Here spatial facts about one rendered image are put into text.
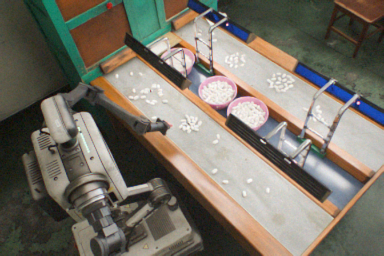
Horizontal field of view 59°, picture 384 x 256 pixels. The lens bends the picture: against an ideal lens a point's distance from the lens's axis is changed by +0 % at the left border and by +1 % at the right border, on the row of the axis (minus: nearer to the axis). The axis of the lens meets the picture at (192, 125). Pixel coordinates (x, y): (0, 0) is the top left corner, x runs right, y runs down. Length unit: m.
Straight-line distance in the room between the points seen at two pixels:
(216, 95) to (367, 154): 1.01
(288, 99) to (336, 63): 1.51
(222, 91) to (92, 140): 1.23
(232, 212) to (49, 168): 0.98
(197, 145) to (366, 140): 1.02
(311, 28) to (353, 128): 2.06
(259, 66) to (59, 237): 2.01
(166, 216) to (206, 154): 0.48
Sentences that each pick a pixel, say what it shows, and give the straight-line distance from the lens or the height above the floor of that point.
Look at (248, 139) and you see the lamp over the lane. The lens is 1.74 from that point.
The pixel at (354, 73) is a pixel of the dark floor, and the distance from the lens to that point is 3.74.
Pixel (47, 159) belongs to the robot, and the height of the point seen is 1.45.
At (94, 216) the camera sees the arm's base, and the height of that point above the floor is 1.39.
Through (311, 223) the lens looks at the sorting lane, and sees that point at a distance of 1.94.
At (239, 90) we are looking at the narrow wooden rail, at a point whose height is 0.72.
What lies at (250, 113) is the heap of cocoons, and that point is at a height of 0.75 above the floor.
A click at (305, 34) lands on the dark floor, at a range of 4.07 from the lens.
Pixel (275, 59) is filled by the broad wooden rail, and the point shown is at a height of 0.76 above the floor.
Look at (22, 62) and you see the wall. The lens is 3.38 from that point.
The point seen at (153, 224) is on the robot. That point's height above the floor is 0.48.
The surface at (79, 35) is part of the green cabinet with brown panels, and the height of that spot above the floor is 1.14.
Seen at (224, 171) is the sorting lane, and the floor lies 0.74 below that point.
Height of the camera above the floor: 2.51
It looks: 54 degrees down
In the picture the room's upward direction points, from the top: 8 degrees counter-clockwise
